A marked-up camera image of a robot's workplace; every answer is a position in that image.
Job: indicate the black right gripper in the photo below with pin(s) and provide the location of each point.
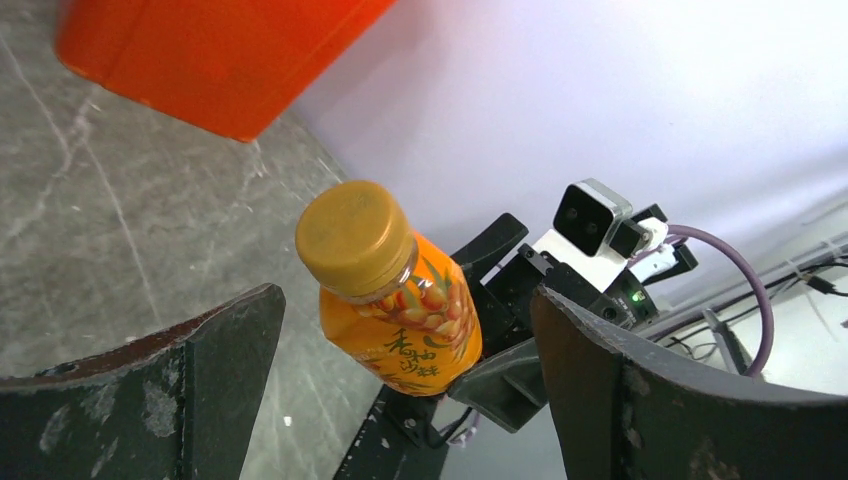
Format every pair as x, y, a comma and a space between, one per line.
508, 387

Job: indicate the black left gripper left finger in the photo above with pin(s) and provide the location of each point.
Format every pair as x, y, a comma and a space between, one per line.
180, 403

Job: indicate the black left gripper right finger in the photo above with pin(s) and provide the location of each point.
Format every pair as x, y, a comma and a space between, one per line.
627, 408

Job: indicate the orange bottle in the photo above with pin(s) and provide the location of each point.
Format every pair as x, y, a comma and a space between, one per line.
389, 298

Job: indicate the orange plastic bin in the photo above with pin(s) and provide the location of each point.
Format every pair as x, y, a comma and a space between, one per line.
230, 67

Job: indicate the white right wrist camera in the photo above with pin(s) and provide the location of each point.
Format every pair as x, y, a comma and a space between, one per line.
596, 233

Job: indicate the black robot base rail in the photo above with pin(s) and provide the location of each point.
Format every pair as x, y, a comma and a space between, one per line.
398, 441

